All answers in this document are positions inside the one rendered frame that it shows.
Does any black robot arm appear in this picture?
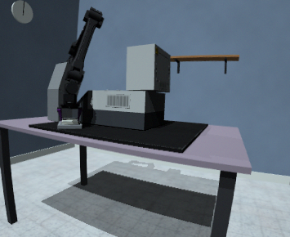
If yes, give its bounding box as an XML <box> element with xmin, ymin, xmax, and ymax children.
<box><xmin>63</xmin><ymin>7</ymin><xmax>104</xmax><ymax>106</ymax></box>

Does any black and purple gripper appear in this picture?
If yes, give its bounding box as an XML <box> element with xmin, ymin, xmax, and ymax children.
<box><xmin>57</xmin><ymin>104</ymin><xmax>83</xmax><ymax>121</ymax></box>

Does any white multi-well plate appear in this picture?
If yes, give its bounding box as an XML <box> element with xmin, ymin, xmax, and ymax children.
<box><xmin>61</xmin><ymin>118</ymin><xmax>78</xmax><ymax>124</ymax></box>

